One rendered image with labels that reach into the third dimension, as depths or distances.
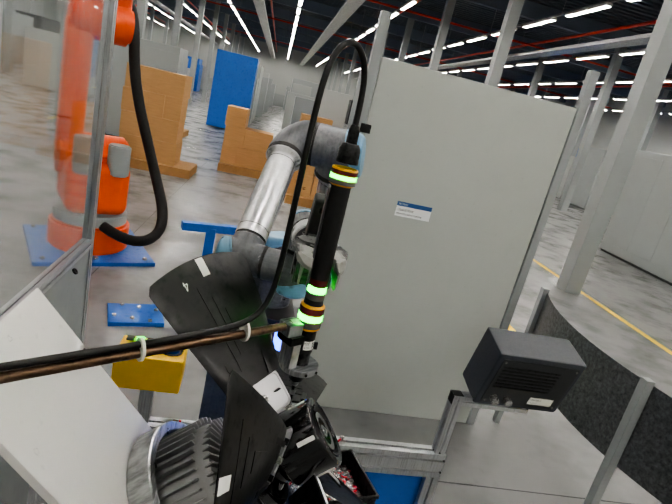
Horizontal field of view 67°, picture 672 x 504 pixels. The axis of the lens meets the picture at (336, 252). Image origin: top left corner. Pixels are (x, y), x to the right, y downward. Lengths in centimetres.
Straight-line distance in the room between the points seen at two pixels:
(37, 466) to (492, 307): 272
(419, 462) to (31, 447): 109
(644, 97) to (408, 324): 529
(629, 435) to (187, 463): 204
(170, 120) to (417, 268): 650
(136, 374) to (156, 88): 772
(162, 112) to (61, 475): 820
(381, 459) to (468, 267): 168
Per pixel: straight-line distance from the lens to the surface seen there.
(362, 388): 317
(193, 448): 88
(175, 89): 875
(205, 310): 84
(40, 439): 78
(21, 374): 68
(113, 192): 472
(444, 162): 278
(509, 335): 148
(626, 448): 260
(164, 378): 132
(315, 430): 84
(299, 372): 90
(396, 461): 156
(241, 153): 1009
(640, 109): 757
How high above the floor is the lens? 174
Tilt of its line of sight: 16 degrees down
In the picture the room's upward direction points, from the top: 14 degrees clockwise
